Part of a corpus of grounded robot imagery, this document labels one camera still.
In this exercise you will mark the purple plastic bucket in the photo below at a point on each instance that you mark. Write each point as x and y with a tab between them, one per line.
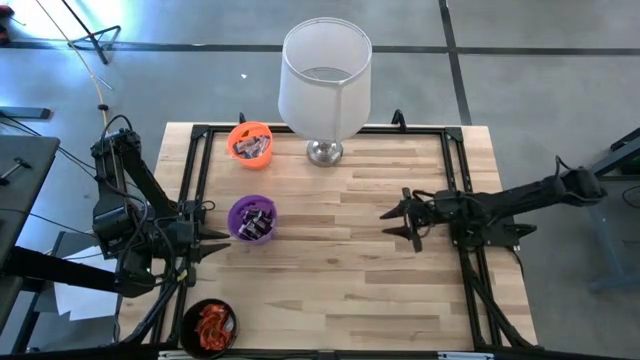
235	235

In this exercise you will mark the orange candy pack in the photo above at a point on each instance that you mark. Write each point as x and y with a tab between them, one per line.
216	315
205	330
218	341

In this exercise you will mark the yellow tape tag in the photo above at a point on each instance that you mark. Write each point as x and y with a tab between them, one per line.
182	275

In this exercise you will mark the white paper sheets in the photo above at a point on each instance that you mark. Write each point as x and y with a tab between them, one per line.
85	305

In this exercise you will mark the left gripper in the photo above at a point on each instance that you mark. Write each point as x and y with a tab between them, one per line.
192	250

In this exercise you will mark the white shade silver table lamp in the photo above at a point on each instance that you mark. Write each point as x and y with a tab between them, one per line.
325	110

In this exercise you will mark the red object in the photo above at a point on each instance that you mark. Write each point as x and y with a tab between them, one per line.
5	25

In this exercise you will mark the orange white candy bar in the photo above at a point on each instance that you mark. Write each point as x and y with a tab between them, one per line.
229	325

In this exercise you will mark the black plastic bucket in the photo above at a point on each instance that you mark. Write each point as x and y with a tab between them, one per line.
190	330

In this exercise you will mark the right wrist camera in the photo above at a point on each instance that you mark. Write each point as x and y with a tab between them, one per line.
450	207

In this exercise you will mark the black aluminium table frame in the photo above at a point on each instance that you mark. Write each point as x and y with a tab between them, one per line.
425	131

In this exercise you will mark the grey side desk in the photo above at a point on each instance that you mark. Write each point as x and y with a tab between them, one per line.
30	210

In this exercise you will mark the grey flat bar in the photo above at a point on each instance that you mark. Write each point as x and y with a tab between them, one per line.
25	113

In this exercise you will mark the blue metal table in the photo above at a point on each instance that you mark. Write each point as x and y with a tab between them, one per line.
607	240

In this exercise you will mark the small grey rod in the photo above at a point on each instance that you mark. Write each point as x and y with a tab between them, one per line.
105	83

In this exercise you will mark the black crossbar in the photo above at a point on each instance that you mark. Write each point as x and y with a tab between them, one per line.
60	272

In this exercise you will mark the orange pumpkin bucket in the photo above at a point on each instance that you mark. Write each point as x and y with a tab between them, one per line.
260	163

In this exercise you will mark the black metal stand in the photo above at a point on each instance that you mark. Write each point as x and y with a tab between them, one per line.
84	31

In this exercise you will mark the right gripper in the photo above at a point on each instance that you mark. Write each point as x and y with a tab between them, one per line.
425	215

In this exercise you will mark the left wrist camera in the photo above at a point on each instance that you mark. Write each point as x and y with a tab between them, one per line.
177	233

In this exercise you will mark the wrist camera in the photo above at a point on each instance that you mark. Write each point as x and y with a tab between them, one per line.
177	233
450	207

